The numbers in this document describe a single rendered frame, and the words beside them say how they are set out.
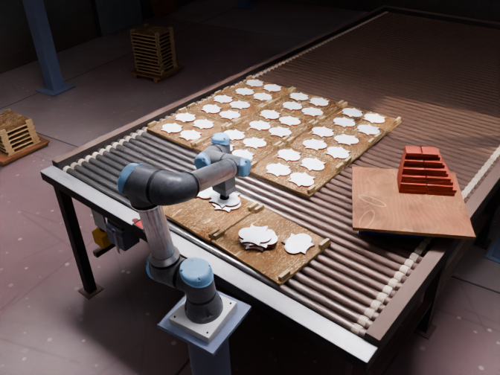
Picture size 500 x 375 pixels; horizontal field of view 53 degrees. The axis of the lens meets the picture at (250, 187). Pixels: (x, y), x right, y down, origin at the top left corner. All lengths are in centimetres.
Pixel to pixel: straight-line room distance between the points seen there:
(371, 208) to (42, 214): 286
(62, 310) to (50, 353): 33
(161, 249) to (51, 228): 242
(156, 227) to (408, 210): 115
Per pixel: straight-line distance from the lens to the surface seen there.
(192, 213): 245
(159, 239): 181
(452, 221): 233
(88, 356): 318
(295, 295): 204
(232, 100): 357
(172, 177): 160
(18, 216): 445
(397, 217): 229
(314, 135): 310
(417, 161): 240
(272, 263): 215
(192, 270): 185
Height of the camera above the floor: 239
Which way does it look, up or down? 34 degrees down
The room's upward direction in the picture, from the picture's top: 2 degrees counter-clockwise
